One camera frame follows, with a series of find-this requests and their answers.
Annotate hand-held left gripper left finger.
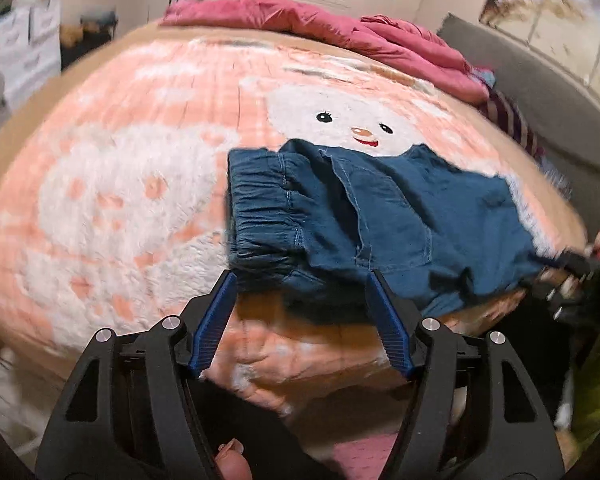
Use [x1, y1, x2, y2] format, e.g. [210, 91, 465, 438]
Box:
[35, 270, 251, 480]

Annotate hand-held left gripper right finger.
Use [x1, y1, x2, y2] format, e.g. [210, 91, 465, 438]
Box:
[367, 270, 566, 480]

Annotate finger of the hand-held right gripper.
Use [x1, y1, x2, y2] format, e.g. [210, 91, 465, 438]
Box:
[550, 252, 591, 276]
[530, 282, 573, 321]

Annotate blue denim pants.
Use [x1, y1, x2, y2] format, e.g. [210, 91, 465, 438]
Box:
[225, 140, 556, 318]

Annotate person's right hand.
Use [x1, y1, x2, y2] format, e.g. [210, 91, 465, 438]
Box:
[539, 270, 583, 295]

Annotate person's left hand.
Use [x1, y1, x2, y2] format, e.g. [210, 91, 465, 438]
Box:
[215, 438, 253, 480]

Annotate person's dark-clothed leg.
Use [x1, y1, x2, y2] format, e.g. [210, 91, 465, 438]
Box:
[195, 380, 341, 480]

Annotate pink patterned cloth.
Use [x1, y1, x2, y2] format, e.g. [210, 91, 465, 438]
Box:
[330, 432, 401, 480]

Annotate grey quilted headboard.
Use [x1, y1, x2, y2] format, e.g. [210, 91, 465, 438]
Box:
[437, 12, 600, 196]

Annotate striped cloth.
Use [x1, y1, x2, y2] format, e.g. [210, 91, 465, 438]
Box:
[480, 87, 546, 158]

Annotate peach and white printed blanket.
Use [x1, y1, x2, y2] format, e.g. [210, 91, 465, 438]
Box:
[0, 35, 588, 411]

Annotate pink quilt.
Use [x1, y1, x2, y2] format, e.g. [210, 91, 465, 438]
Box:
[160, 0, 491, 106]

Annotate brown plush toy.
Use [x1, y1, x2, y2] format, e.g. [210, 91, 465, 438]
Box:
[60, 21, 87, 46]

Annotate pile of dark clothes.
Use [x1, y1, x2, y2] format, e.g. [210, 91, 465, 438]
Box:
[80, 7, 118, 36]

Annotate white drawer unit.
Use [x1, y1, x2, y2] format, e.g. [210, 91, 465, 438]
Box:
[0, 0, 63, 106]

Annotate floral wall picture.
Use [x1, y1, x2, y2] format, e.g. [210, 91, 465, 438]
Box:
[477, 0, 600, 106]

